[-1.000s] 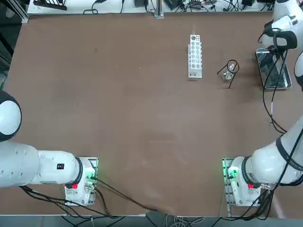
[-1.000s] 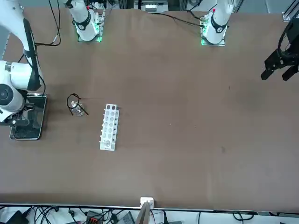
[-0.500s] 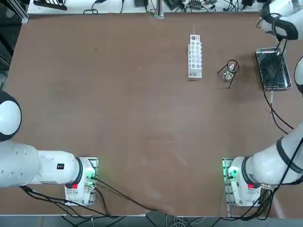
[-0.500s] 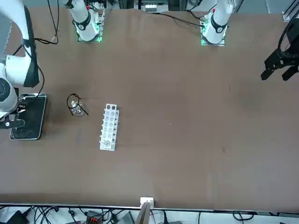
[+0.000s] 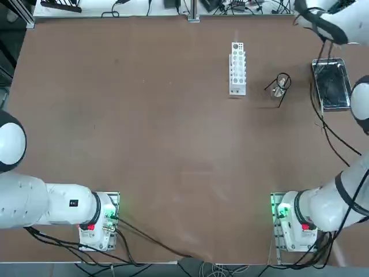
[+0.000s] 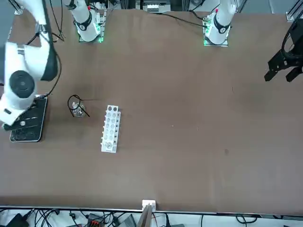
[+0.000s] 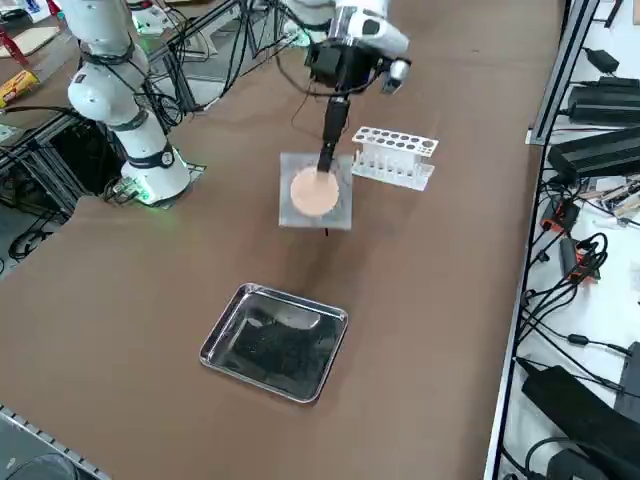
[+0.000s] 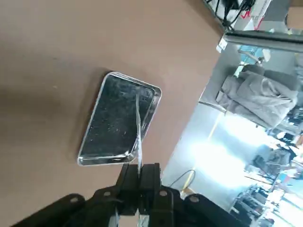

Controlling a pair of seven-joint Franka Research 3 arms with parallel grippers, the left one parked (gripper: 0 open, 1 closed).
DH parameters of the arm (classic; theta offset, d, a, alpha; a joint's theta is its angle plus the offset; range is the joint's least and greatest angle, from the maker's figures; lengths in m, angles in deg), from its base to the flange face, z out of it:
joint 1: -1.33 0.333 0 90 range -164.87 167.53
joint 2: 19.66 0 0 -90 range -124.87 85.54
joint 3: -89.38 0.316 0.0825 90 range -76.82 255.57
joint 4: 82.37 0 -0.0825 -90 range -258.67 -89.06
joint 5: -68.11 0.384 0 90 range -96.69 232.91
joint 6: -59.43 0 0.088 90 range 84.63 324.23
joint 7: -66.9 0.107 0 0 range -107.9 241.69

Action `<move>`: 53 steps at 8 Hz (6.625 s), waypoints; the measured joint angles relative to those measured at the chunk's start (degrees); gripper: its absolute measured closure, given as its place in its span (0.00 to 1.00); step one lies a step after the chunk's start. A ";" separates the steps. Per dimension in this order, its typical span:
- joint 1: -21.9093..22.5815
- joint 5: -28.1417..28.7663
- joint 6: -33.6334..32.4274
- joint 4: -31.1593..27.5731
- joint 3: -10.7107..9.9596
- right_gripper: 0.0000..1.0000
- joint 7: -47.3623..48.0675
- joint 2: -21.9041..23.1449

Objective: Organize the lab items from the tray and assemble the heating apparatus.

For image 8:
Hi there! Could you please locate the steel tray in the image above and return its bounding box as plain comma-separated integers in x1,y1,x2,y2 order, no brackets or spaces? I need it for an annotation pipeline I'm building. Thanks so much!
77,71,163,167

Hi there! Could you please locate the wire gauze with ceramic centre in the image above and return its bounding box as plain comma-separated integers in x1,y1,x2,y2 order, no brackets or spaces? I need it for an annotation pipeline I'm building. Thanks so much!
135,94,150,227

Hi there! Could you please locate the grey metal frame beam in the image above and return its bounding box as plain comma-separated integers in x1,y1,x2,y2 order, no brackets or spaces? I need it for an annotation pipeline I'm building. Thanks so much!
222,28,303,52

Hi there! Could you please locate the yellow floor cable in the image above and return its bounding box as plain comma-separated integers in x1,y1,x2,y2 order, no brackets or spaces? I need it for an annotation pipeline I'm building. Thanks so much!
181,169,196,192

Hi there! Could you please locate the grey cloth heap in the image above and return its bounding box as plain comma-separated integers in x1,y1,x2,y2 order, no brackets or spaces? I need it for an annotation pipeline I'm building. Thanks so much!
216,63,299,129

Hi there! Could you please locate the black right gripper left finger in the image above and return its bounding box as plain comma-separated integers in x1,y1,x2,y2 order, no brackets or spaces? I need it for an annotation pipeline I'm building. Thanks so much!
11,163,141,227

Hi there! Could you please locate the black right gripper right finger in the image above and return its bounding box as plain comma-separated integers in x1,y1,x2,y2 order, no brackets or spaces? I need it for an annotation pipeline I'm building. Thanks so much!
140,162,252,227

